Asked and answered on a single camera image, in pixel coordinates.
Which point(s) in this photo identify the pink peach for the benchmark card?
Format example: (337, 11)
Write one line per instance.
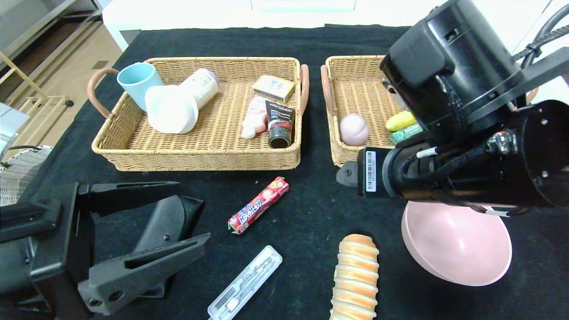
(354, 130)

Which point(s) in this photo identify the black tablecloth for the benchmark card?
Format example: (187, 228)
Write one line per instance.
(311, 213)

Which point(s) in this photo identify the white round plastic container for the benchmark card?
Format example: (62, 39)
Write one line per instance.
(171, 111)

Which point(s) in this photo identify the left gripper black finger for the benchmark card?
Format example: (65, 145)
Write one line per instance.
(142, 266)
(133, 193)

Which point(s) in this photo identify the light wooden rack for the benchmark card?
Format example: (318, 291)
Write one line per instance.
(35, 111)

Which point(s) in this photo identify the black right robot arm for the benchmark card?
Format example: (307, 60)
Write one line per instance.
(444, 44)

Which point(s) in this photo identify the white low bench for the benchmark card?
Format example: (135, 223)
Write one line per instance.
(200, 18)

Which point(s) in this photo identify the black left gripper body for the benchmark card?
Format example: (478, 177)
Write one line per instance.
(66, 242)

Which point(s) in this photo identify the grey metal shelf frame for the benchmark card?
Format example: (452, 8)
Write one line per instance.
(44, 26)

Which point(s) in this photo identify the black leather glasses case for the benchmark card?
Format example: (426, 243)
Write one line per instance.
(166, 222)

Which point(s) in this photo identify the red Hi-Chew candy pack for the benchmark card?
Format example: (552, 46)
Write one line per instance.
(258, 205)

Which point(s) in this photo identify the pink tube white cap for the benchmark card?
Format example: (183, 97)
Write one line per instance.
(255, 115)

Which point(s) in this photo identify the white woven chair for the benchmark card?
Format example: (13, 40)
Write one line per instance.
(22, 178)

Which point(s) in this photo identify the clear plastic cutlery case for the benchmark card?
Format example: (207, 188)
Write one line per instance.
(244, 284)

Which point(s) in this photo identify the small yellow card box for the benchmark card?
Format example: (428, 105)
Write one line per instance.
(274, 88)

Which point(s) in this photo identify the yellow banana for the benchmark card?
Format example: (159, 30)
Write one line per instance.
(400, 121)

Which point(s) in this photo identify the striped bread roll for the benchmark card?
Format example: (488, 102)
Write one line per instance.
(355, 280)

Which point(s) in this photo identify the black tube red label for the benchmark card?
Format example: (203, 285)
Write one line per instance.
(281, 124)

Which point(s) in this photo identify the pink bowl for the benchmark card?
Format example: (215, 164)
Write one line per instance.
(458, 249)

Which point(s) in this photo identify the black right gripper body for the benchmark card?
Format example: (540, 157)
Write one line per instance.
(370, 171)

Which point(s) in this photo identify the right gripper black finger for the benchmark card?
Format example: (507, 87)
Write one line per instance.
(347, 174)

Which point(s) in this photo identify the light blue plastic cup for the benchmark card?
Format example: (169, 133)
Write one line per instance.
(138, 82)

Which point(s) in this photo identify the green gum pack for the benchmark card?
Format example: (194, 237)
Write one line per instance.
(404, 134)

